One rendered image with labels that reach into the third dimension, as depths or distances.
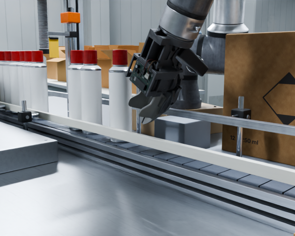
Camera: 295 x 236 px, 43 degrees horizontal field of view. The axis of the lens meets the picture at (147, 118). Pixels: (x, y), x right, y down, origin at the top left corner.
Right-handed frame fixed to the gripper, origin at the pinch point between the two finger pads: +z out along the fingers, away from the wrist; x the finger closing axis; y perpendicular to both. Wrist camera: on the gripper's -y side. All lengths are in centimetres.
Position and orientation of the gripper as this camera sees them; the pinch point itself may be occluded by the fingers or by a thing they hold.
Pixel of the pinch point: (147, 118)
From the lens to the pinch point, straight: 79.3
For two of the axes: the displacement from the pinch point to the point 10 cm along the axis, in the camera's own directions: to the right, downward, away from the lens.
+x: 5.9, 6.0, -5.3
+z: -3.4, 7.9, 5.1
